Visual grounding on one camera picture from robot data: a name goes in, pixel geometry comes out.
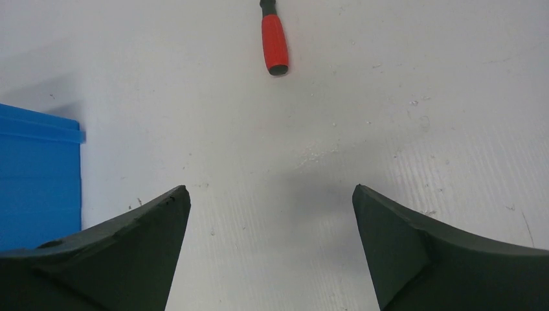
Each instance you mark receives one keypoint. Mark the blue plastic bin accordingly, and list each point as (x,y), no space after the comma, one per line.
(41,192)

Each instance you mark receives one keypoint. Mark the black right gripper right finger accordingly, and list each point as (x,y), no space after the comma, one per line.
(419,263)

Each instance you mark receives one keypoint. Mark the red handled screwdriver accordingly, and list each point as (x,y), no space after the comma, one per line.
(274,43)

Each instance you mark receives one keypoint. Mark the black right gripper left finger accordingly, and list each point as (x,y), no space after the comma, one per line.
(125,263)

